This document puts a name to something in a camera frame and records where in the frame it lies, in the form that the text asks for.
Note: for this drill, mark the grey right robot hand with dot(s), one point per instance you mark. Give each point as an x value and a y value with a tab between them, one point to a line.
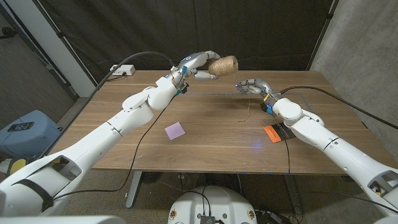
258	86

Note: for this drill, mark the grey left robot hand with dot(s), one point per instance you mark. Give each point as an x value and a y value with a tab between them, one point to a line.
196	62

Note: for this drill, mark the brown twine spool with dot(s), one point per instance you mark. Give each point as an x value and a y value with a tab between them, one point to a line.
224	66

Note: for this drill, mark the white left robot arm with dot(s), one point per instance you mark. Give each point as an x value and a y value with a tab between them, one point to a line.
87	149

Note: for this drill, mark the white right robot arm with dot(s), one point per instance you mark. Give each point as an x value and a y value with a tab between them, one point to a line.
335	146

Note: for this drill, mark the orange and black package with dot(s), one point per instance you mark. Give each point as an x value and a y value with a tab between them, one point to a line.
275	133

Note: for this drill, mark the pink sticky note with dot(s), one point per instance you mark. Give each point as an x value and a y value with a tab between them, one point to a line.
174	130

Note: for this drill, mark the black backdrop curtain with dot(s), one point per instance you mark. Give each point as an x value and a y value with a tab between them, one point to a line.
264	31

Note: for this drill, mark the white power outlet box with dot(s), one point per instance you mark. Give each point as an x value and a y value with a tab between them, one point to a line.
122	70

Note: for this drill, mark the black backdrop stand pole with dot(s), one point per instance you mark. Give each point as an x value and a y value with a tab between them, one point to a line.
62	37
323	31

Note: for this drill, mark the black ribbed round object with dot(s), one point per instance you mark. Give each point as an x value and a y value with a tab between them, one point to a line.
151	177

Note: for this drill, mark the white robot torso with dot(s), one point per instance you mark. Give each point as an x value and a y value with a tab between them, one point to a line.
214	205

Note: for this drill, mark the grey power strip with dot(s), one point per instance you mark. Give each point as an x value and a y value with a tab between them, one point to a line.
273	217

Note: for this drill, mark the grey table leg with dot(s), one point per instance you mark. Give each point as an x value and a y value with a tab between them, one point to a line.
133	189

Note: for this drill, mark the blue plastic container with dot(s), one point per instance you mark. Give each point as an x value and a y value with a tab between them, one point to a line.
31	140

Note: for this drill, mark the yellow insole black shoe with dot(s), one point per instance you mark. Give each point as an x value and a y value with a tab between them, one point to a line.
17	165

